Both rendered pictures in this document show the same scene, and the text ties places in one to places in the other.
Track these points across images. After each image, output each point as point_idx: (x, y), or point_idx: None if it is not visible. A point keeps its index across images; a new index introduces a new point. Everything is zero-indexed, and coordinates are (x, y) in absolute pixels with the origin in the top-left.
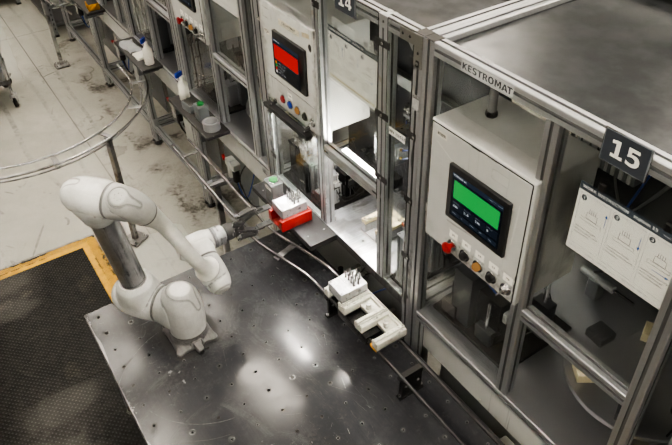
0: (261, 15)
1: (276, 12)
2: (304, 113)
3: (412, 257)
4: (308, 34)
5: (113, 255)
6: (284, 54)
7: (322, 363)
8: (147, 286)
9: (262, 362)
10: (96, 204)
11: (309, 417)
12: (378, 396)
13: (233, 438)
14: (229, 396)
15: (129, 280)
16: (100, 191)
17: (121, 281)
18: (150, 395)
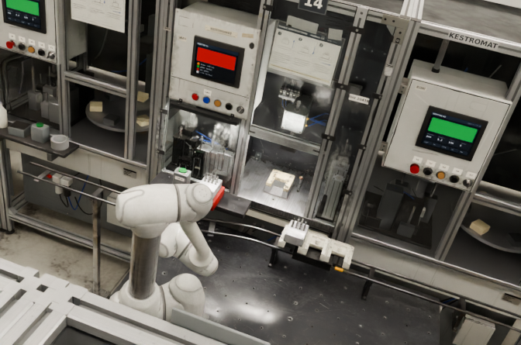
0: (176, 25)
1: (204, 19)
2: (229, 103)
3: (356, 191)
4: (253, 34)
5: (151, 264)
6: (215, 55)
7: (298, 299)
8: (157, 290)
9: (259, 319)
10: (174, 208)
11: (328, 339)
12: (352, 304)
13: None
14: None
15: (150, 288)
16: (174, 194)
17: (142, 292)
18: None
